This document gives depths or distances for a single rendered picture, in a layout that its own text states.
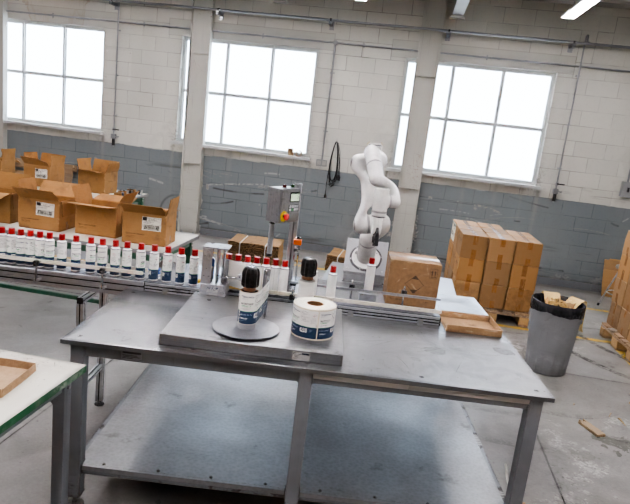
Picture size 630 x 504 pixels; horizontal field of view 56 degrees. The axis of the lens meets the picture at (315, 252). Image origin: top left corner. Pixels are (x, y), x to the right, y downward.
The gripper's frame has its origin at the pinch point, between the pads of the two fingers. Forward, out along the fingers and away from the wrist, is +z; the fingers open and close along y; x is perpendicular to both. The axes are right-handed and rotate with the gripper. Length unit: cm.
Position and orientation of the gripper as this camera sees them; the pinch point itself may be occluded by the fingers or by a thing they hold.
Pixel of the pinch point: (374, 242)
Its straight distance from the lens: 341.2
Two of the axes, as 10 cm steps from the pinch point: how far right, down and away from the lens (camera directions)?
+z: -1.1, 9.7, 2.1
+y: -0.5, 2.1, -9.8
